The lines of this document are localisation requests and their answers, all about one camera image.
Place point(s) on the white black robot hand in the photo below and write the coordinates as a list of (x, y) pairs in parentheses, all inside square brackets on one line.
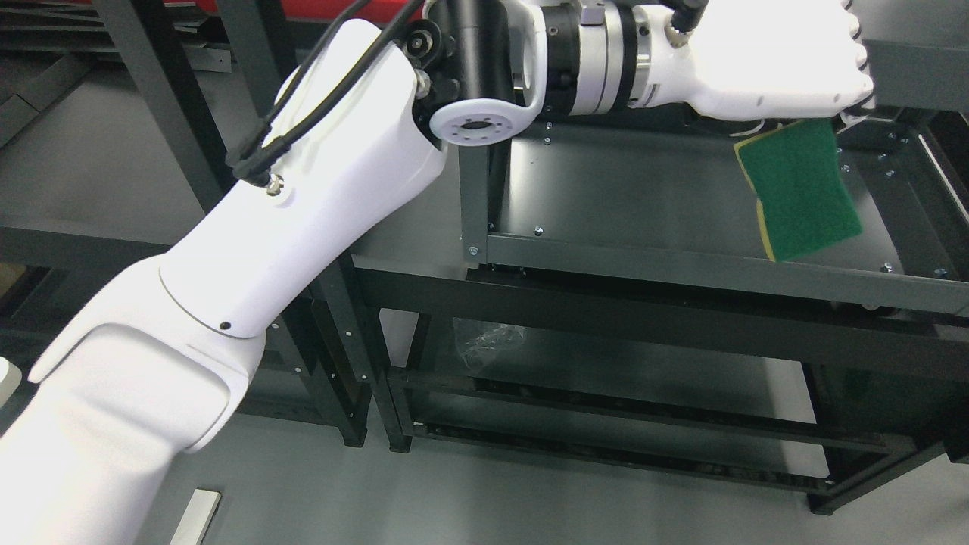
[(754, 60)]

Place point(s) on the green yellow sponge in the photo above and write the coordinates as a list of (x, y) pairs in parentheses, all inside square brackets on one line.
[(802, 204)]

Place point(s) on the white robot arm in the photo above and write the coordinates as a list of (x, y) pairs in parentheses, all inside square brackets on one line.
[(160, 358)]

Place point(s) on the dark metal shelf unit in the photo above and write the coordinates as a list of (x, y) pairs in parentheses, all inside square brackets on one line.
[(658, 335)]

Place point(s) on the clear plastic bag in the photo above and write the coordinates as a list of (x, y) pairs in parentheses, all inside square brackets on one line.
[(481, 343)]

